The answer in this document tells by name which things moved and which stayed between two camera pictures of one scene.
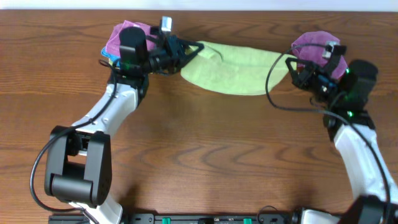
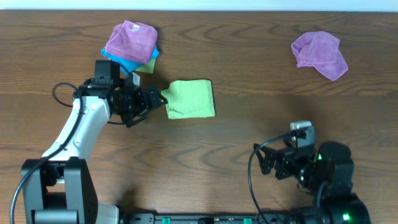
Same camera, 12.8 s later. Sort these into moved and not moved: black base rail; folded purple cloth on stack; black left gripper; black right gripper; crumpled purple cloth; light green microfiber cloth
Moved: black right gripper; light green microfiber cloth; black left gripper
Not moved: black base rail; folded purple cloth on stack; crumpled purple cloth
